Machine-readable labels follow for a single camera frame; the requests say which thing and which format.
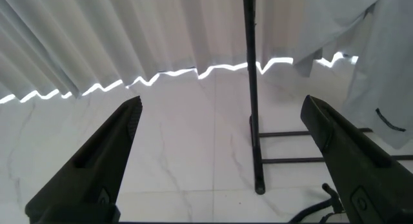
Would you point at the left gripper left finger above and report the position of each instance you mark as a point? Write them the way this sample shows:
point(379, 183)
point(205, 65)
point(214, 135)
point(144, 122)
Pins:
point(93, 172)

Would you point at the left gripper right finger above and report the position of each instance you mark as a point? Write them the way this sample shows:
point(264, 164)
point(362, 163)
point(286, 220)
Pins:
point(364, 172)

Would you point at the pale grey shorts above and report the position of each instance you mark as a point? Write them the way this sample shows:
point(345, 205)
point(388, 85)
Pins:
point(380, 56)

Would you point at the black clothes rack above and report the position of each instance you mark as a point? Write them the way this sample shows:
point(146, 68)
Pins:
point(251, 56)

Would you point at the white curtain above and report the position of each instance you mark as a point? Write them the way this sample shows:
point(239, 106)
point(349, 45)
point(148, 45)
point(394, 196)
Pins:
point(96, 40)

